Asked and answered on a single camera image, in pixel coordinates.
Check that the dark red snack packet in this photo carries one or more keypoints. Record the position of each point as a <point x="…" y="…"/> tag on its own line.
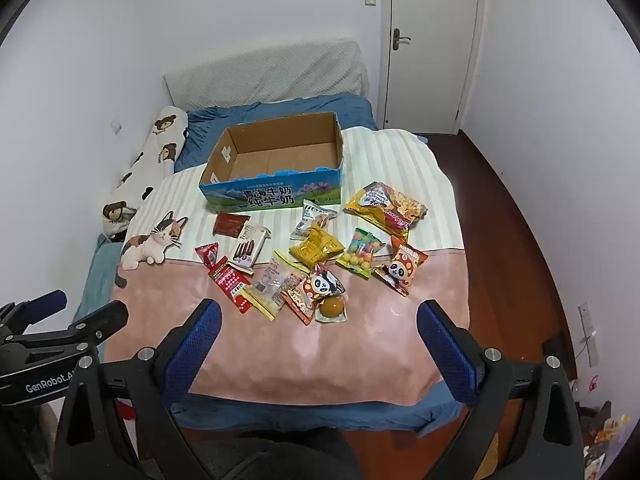
<point x="230" y="223"/>

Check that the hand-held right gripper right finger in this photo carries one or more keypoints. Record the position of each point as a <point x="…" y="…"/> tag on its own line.
<point x="445" y="350"/>

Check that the blue pillow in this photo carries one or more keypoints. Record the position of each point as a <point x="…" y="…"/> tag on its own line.
<point x="205" y="132"/>

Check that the colourful candy ball packet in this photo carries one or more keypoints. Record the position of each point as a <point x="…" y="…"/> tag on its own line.
<point x="361" y="252"/>

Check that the clear yellow-edged snack packet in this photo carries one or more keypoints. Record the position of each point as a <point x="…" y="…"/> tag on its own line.
<point x="272" y="282"/>

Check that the white bear print pillow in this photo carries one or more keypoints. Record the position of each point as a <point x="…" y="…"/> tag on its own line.
<point x="150" y="155"/>

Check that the blue bed sheet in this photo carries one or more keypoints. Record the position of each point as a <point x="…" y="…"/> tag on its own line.
<point x="300" y="415"/>

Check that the yellow snack packet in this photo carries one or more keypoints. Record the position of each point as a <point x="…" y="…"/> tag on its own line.
<point x="316" y="247"/>

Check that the orange panda snack packet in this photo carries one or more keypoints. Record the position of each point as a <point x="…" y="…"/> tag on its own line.
<point x="320" y="285"/>
<point x="402" y="267"/>

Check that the striped pink blanket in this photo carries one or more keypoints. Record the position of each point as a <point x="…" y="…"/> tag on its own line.
<point x="310" y="355"/>

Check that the calico cat plush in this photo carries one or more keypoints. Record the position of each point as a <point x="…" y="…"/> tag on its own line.
<point x="150" y="242"/>

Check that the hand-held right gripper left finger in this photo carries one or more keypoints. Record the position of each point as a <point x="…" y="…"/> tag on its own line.
<point x="200" y="342"/>

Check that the large yellow chips bag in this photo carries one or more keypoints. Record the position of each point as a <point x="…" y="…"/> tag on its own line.
<point x="385" y="207"/>

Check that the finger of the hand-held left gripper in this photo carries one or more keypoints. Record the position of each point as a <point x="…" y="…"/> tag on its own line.
<point x="45" y="302"/>
<point x="107" y="317"/>

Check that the orange jelly cup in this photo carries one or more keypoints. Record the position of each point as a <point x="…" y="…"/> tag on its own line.
<point x="331" y="309"/>

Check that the white chocolate stick box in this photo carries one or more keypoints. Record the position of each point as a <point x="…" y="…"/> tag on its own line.
<point x="250" y="245"/>

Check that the white door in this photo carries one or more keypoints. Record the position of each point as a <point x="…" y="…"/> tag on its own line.
<point x="430" y="35"/>

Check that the small red triangular packet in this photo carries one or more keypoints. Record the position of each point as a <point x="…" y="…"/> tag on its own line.
<point x="207" y="254"/>

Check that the blue printed cardboard box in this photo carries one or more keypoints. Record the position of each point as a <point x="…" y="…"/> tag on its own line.
<point x="270" y="195"/>

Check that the white wall outlet strip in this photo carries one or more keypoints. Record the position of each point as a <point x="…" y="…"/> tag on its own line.
<point x="589" y="335"/>

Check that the small white snack packet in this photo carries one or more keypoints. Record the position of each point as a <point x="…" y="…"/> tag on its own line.
<point x="310" y="220"/>

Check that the grey padded headboard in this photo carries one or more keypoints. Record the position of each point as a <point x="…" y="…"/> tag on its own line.
<point x="265" y="72"/>

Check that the floor clutter pile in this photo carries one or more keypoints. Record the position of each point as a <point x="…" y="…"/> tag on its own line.
<point x="602" y="427"/>

